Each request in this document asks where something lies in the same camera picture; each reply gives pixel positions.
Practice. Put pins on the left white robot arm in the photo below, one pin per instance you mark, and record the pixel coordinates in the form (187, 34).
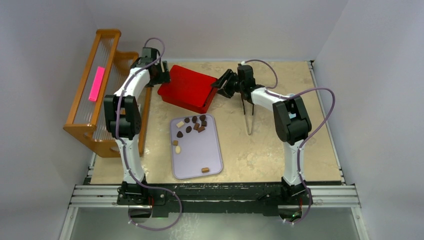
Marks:
(123, 120)

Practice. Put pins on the black metal tongs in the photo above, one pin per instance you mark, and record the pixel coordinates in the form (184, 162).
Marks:
(249, 117)

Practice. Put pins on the pink rectangular block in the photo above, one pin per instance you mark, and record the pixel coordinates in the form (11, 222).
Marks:
(96, 85)

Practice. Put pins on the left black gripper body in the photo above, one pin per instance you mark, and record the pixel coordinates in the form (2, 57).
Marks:
(156, 80)

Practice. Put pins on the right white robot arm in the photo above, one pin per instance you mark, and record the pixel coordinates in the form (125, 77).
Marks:
(291, 120)

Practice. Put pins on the white oval chocolate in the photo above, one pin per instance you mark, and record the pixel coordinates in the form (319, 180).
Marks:
(177, 149)

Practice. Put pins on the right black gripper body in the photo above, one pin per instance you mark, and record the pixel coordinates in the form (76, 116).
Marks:
(240, 86)

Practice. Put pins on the white rectangular chocolate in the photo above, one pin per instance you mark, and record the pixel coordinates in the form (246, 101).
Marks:
(180, 124)

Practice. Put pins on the lavender plastic tray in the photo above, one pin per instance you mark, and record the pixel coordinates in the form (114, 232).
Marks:
(198, 149)

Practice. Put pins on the red box lid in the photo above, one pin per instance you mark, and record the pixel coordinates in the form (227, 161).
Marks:
(184, 81)

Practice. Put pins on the brown caramel chocolate bottom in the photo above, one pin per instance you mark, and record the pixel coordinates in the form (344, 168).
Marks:
(205, 170)

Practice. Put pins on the black metal base rail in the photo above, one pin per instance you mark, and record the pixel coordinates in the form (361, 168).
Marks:
(268, 199)

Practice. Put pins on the brown bar chocolate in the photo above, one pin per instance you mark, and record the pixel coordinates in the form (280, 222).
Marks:
(196, 126)
(200, 129)

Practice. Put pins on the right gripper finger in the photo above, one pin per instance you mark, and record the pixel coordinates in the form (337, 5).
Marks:
(227, 81)
(229, 90)

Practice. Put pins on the orange wooden tiered rack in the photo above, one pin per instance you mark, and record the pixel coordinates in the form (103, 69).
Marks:
(86, 119)

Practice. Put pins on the red chocolate box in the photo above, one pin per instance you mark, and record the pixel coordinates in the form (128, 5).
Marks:
(198, 103)

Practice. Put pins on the dark heart chocolate left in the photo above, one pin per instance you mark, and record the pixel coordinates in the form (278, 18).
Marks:
(179, 134)

